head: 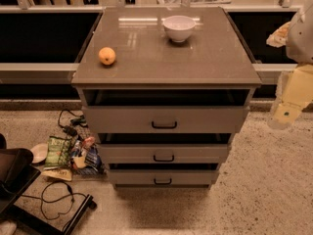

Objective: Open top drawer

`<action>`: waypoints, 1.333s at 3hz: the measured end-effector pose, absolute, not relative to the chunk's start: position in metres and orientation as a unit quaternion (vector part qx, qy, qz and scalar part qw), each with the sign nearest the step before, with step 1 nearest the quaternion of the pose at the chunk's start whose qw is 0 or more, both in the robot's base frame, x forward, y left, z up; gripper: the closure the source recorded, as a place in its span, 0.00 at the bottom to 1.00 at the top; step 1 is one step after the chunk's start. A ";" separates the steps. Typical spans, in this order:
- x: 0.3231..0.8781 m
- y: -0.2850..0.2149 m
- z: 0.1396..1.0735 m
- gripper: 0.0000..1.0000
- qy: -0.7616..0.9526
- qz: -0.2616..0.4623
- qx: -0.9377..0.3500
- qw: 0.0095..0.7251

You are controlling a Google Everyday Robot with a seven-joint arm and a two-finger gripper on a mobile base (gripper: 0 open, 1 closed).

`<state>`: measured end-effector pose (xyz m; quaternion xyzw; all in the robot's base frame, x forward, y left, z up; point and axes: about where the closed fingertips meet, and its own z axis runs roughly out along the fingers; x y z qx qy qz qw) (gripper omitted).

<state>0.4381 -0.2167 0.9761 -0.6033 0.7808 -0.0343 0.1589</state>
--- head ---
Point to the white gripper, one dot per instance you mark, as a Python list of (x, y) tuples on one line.
[(301, 39)]

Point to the grey top drawer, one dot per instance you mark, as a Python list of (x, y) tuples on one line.
[(114, 119)]

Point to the grey drawer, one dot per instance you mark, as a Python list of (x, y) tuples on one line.
[(162, 177), (163, 154), (114, 119)]

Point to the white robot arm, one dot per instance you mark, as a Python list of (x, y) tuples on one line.
[(297, 37)]

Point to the grey drawer cabinet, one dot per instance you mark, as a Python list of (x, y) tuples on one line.
[(209, 69)]

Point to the grey bottom drawer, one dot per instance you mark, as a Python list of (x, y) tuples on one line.
[(162, 177)]

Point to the grey middle drawer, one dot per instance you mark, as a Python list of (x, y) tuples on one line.
[(163, 154)]

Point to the white ceramic bowl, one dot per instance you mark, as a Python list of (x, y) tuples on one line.
[(178, 28)]

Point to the orange fruit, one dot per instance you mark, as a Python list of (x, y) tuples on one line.
[(107, 56)]

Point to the blue snack package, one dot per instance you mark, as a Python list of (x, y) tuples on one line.
[(93, 159)]

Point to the green chip bag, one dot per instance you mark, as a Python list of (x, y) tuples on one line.
[(58, 152)]

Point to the yellow flat package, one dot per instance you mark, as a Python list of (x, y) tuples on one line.
[(62, 174)]

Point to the white paper plate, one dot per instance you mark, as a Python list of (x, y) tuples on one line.
[(39, 152)]

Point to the black chair base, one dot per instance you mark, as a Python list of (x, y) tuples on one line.
[(17, 174)]

